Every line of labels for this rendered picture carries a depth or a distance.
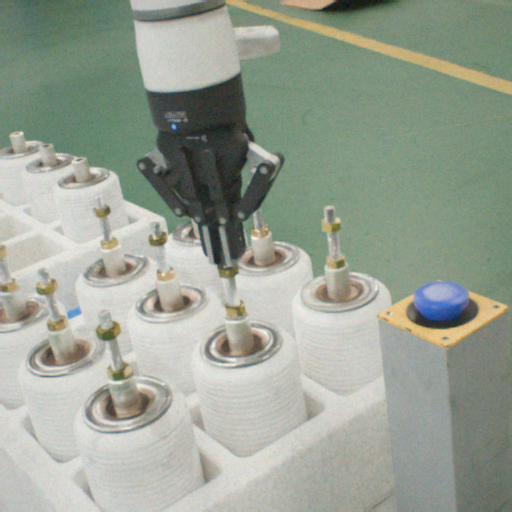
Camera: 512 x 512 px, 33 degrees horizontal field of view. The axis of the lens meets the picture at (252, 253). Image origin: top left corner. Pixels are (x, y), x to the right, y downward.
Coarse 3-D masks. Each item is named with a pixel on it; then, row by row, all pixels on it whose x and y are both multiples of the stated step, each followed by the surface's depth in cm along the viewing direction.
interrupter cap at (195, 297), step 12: (156, 288) 88; (192, 288) 87; (204, 288) 86; (144, 300) 86; (156, 300) 86; (192, 300) 85; (204, 300) 84; (144, 312) 84; (156, 312) 84; (168, 312) 83; (180, 312) 83; (192, 312) 82
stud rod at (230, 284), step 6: (222, 258) 72; (222, 264) 73; (234, 276) 73; (228, 282) 73; (234, 282) 73; (228, 288) 73; (234, 288) 74; (228, 294) 74; (234, 294) 74; (228, 300) 74; (234, 300) 74; (234, 306) 74; (234, 318) 75
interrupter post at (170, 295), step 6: (156, 282) 84; (162, 282) 83; (168, 282) 83; (174, 282) 83; (162, 288) 83; (168, 288) 83; (174, 288) 84; (180, 288) 85; (162, 294) 84; (168, 294) 84; (174, 294) 84; (180, 294) 85; (162, 300) 84; (168, 300) 84; (174, 300) 84; (180, 300) 85; (162, 306) 85; (168, 306) 84; (174, 306) 84; (180, 306) 85
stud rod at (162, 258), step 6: (156, 222) 82; (156, 228) 81; (156, 234) 82; (156, 246) 82; (162, 246) 82; (156, 252) 83; (162, 252) 82; (162, 258) 83; (162, 264) 83; (168, 264) 83; (162, 270) 83; (168, 270) 84
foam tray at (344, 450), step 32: (224, 320) 97; (0, 416) 85; (192, 416) 82; (320, 416) 77; (352, 416) 76; (384, 416) 79; (0, 448) 82; (32, 448) 79; (224, 448) 75; (288, 448) 74; (320, 448) 75; (352, 448) 77; (384, 448) 80; (0, 480) 89; (32, 480) 75; (64, 480) 74; (224, 480) 71; (256, 480) 71; (288, 480) 73; (320, 480) 76; (352, 480) 79; (384, 480) 82
